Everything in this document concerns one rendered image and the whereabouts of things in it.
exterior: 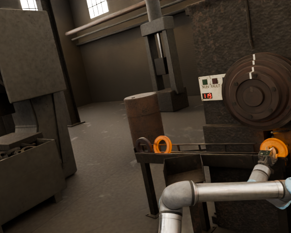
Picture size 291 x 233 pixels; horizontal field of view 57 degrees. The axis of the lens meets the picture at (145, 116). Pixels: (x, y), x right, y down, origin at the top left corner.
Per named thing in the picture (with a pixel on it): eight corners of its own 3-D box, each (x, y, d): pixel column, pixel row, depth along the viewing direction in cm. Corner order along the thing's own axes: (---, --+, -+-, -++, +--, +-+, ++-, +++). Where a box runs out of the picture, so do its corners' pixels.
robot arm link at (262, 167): (269, 182, 150) (252, 179, 157) (272, 176, 153) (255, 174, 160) (267, 170, 147) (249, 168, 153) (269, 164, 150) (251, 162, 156)
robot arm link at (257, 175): (257, 200, 146) (241, 190, 149) (264, 184, 154) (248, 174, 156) (266, 193, 139) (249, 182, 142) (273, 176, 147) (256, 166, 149)
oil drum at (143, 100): (148, 137, 522) (138, 92, 504) (172, 139, 482) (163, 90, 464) (126, 148, 480) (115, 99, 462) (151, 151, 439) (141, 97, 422)
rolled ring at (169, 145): (157, 160, 236) (159, 160, 238) (172, 152, 225) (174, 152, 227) (150, 141, 243) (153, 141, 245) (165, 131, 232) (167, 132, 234)
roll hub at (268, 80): (235, 117, 172) (230, 74, 166) (283, 117, 153) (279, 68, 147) (232, 120, 168) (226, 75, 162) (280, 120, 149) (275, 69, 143)
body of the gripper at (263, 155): (273, 150, 157) (267, 163, 150) (276, 161, 161) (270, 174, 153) (260, 148, 162) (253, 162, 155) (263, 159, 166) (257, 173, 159)
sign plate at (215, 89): (203, 100, 206) (199, 76, 202) (235, 98, 188) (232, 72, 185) (201, 101, 204) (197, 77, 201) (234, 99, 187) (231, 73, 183)
